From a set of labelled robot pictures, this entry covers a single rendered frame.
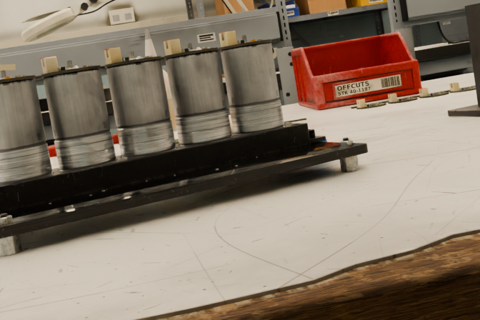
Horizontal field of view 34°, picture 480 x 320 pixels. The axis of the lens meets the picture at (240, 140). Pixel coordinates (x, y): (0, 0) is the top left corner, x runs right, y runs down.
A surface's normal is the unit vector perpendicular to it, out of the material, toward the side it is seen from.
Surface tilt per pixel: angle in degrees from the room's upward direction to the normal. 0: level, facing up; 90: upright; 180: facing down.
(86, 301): 0
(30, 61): 90
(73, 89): 90
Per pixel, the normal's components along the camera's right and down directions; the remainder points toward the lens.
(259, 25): 0.18, 0.07
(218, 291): -0.16, -0.98
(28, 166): 0.55, -0.01
